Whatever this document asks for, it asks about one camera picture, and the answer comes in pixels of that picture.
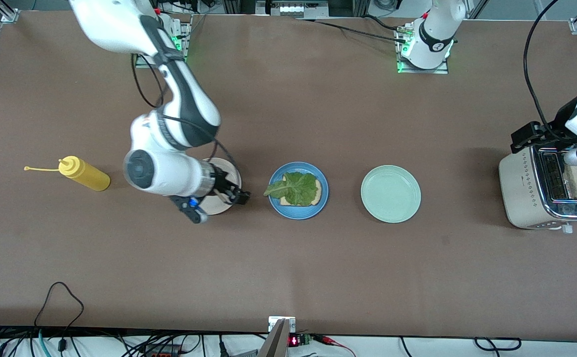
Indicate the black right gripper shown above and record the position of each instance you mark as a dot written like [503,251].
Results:
[223,184]

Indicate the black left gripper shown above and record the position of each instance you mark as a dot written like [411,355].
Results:
[559,120]

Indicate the green lettuce leaf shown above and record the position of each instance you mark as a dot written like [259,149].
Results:
[298,188]

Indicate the small toasted bread slice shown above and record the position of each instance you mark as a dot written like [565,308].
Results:
[319,191]

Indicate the yellow squeeze bottle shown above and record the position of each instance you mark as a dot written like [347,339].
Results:
[87,176]

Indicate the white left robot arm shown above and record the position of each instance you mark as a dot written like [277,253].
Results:
[434,34]

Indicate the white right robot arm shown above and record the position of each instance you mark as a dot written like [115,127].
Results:
[184,99]

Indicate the beige plate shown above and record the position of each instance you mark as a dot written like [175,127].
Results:
[216,208]

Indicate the blue plate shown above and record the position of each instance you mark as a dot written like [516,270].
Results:
[298,213]

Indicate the light green plate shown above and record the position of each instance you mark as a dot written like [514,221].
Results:
[390,194]

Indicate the beige chrome toaster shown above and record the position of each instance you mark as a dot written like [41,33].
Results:
[521,188]

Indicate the circuit board with red display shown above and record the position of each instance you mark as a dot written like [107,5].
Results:
[294,340]

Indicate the grey device with white label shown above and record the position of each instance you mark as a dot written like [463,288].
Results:
[293,9]

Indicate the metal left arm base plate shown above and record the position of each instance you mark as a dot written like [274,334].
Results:
[422,71]

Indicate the silver camera mount bracket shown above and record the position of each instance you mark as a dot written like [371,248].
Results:
[278,342]

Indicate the black power strip orange switch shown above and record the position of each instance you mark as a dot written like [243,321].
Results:
[162,354]

